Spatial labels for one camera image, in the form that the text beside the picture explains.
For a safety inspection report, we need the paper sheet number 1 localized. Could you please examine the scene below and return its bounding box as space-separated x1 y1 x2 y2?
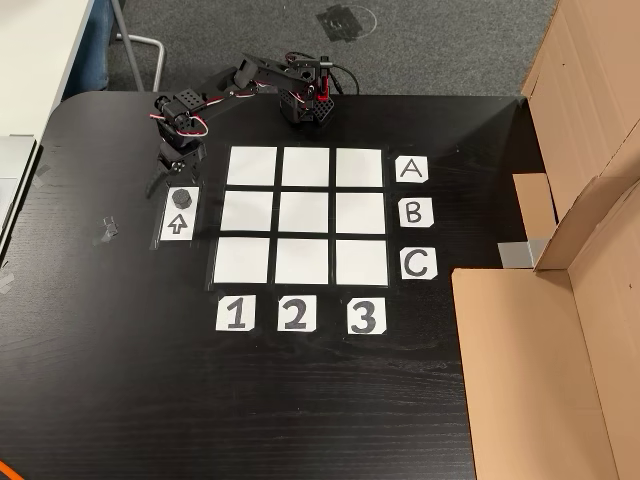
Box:
215 294 256 332

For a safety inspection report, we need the black power cable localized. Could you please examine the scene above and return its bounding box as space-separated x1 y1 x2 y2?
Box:
329 64 362 97

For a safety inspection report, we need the white table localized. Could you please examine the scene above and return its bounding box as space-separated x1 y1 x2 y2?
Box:
0 0 96 139

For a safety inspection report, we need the paper sheet letter A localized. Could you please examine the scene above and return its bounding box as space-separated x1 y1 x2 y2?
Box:
394 155 430 185

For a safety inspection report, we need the brown cardboard box panel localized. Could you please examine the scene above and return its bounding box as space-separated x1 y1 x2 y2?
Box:
513 0 640 241
452 144 640 480

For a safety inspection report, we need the black floor tape patch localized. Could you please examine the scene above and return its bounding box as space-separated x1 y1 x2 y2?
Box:
315 3 370 44

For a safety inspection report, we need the paper sheet number 3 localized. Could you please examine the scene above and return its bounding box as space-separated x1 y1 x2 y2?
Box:
347 297 387 335

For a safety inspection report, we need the paper sheet letter B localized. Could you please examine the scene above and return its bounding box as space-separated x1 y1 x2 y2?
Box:
398 197 435 229

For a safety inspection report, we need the white paper grid square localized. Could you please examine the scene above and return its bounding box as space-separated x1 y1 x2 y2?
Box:
213 237 272 285
226 146 278 187
277 191 330 234
281 147 331 188
335 147 384 189
220 190 275 233
335 239 390 287
274 238 330 285
335 192 387 235

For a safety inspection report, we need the paper sheet letter C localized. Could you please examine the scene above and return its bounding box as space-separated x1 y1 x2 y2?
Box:
399 248 439 281

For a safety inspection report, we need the white arrow paper sheet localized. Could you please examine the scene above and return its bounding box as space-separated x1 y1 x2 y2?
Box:
159 186 201 242

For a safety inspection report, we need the blue fabric item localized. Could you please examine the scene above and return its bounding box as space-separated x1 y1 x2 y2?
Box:
79 0 110 92

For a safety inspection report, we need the grey metal table leg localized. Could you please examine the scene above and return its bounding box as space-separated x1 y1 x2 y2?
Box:
110 0 166 94

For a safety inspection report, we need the grey tape piece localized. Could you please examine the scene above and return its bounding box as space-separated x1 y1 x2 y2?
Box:
498 238 547 270

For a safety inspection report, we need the paper sheet number 2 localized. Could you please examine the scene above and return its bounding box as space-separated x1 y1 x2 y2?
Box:
277 294 318 333

